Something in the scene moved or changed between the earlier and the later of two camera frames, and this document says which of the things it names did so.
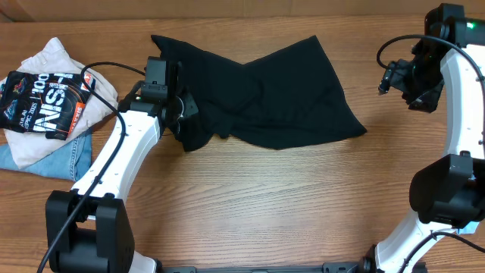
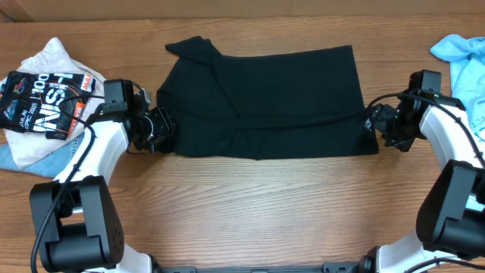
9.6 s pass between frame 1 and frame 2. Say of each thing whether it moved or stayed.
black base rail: stayed
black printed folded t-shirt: stayed
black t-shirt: moved
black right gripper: moved
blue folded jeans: stayed
